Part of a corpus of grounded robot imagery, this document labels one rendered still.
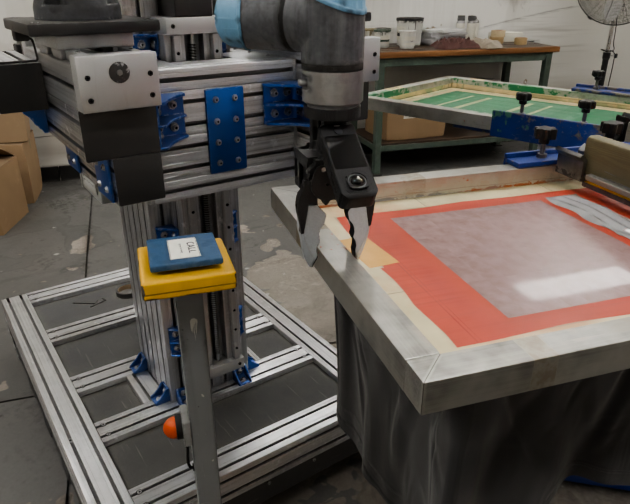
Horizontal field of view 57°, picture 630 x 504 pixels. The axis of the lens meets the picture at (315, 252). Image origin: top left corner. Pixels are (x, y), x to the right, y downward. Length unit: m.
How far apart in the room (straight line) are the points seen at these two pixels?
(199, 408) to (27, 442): 1.21
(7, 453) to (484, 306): 1.68
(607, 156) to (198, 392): 0.82
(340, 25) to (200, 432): 0.67
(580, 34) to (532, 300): 5.20
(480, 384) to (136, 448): 1.23
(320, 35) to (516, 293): 0.40
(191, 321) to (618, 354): 0.57
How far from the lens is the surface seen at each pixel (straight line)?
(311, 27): 0.71
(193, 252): 0.85
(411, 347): 0.60
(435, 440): 0.79
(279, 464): 1.63
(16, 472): 2.05
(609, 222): 1.08
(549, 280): 0.85
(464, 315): 0.73
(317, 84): 0.71
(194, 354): 0.93
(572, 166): 1.23
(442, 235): 0.95
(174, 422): 1.02
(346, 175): 0.67
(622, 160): 1.16
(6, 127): 4.17
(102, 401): 1.87
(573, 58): 5.92
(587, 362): 0.66
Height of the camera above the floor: 1.32
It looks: 25 degrees down
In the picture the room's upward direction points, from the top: straight up
